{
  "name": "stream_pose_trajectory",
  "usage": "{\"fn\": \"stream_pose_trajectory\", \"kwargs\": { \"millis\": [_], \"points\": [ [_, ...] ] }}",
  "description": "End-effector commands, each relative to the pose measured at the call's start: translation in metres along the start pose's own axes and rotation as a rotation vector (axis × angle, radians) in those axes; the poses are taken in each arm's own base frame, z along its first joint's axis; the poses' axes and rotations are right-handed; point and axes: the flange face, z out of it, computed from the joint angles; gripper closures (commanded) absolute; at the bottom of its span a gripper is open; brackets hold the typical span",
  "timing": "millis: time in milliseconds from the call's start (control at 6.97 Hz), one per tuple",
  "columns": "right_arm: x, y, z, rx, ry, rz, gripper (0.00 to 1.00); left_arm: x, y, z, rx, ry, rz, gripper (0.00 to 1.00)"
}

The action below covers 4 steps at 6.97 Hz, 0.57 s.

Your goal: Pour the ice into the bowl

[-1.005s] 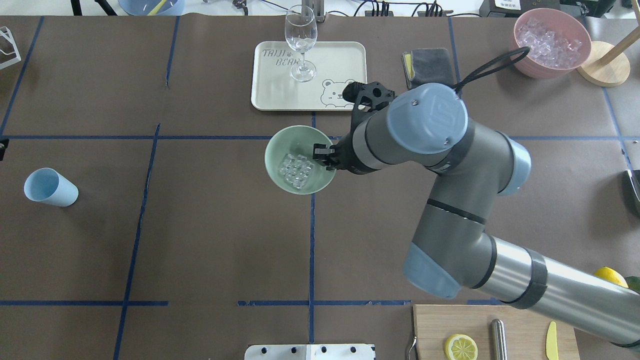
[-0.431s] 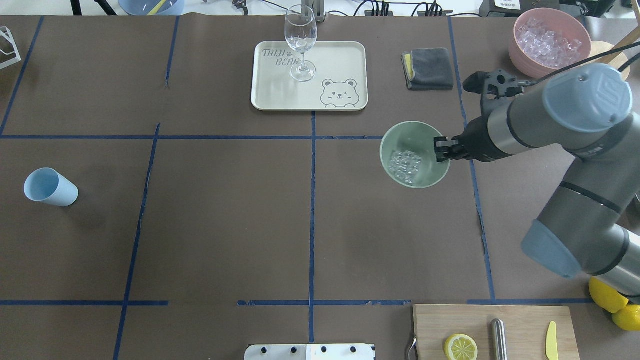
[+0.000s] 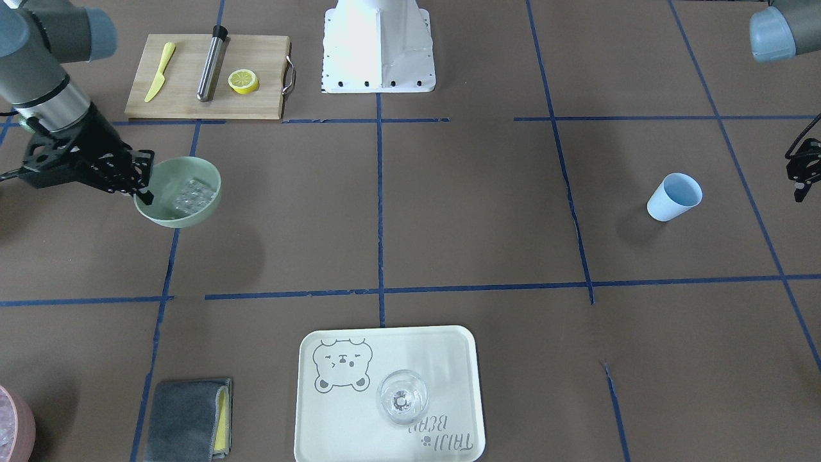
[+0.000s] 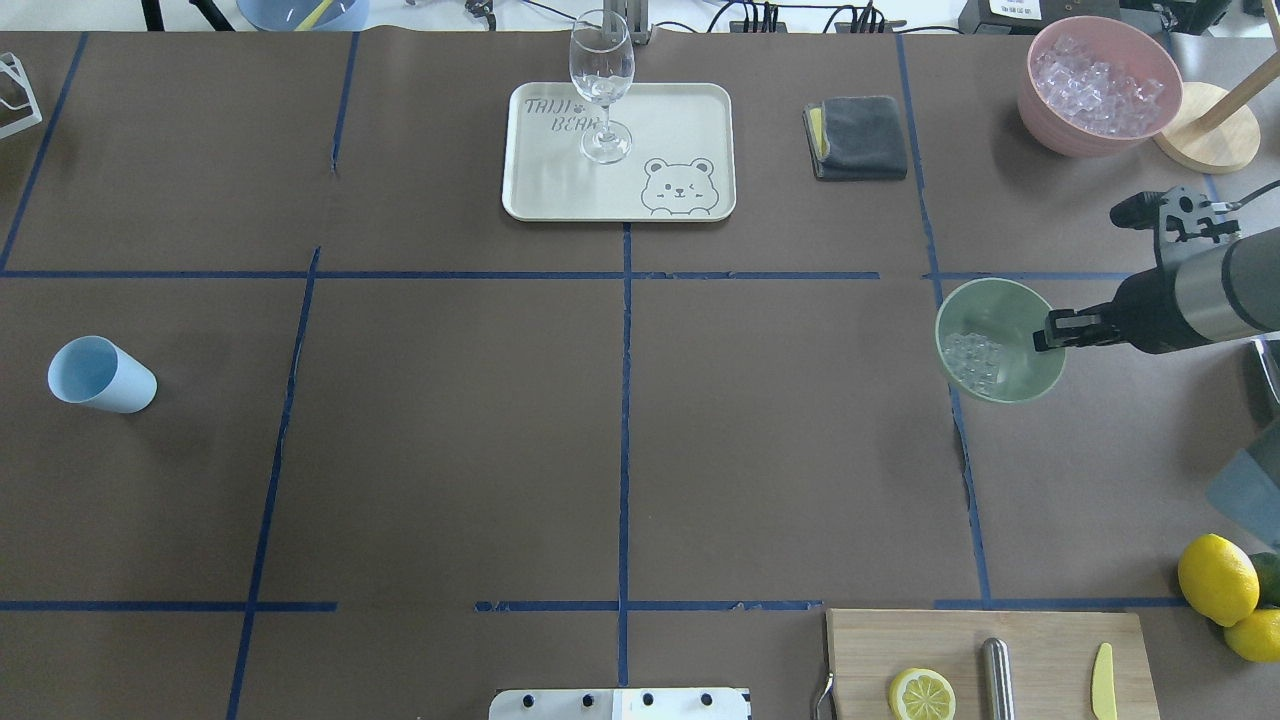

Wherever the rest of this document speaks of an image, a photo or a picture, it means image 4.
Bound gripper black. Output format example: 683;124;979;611
1033;268;1187;354

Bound green bowl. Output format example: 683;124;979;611
933;278;1066;405

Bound light blue plastic cup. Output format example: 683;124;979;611
46;336;157;414

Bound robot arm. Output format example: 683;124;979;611
1032;229;1279;550

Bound ice cubes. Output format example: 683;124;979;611
942;333;1005;395

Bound pink bowl with ice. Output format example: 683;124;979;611
1018;15;1183;158

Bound dark blue bowl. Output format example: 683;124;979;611
236;1;371;32

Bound wooden stand base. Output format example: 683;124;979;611
1155;53;1279;176

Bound grey folded cloth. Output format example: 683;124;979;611
803;95;908;181

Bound whole yellow lemon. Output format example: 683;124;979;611
1178;533;1260;628

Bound wooden cutting board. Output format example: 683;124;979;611
826;609;1161;719

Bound yellow plastic knife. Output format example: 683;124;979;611
1091;642;1117;720

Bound lemon half slice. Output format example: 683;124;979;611
887;667;957;720

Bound cream bear tray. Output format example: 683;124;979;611
502;82;737;223

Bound clear wine glass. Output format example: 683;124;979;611
570;8;635;165

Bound steel knife handle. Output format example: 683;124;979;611
980;637;1016;719

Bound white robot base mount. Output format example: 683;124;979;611
488;687;753;719

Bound white wire cup rack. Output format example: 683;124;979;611
1;53;44;138

